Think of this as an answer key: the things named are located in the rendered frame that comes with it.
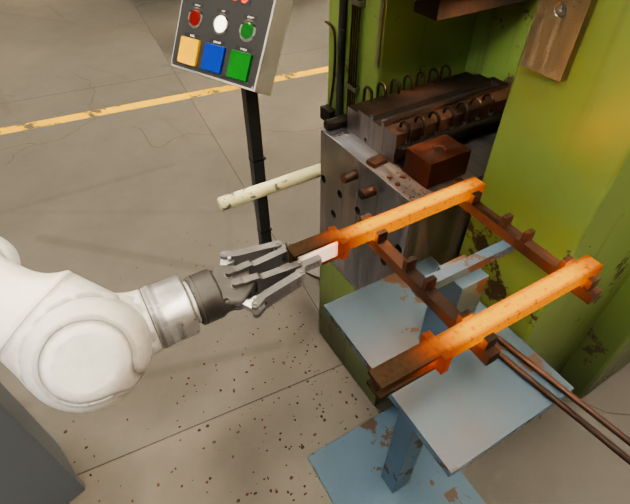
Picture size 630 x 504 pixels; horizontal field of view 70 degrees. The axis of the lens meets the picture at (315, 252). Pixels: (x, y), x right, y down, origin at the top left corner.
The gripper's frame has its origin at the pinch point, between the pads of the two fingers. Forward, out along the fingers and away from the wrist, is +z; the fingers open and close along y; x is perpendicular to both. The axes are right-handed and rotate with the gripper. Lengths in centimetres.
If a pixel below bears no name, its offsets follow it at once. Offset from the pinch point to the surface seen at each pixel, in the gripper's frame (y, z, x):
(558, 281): 24.3, 26.7, 1.2
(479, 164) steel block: -15, 55, -11
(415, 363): 24.6, -0.2, 1.6
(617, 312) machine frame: 17, 96, -58
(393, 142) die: -26.9, 37.2, -5.0
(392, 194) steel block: -18.2, 31.3, -12.3
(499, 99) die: -27, 71, -3
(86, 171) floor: -219, -28, -102
